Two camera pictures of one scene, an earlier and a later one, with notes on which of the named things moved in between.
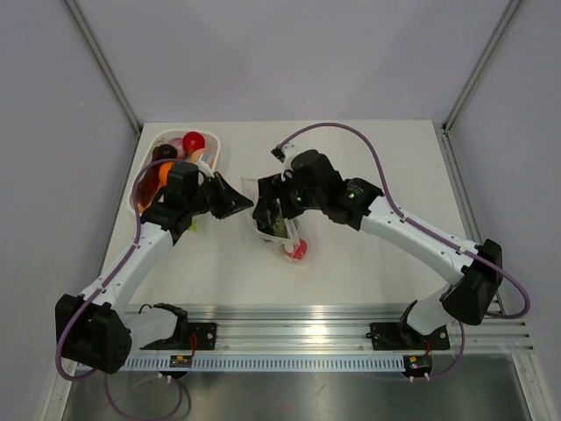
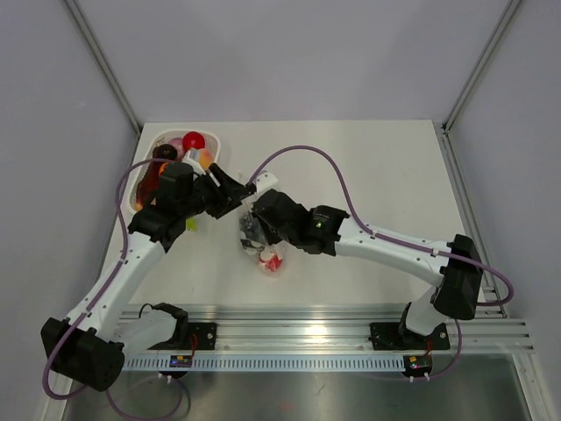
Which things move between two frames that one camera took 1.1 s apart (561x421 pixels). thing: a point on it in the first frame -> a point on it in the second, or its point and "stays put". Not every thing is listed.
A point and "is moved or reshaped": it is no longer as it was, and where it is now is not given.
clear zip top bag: (269, 222) is moved or reshaped
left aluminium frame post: (83, 27) stays put
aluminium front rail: (323, 329) stays put
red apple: (301, 251) -> (272, 264)
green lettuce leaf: (194, 225) stays put
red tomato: (193, 141) stays put
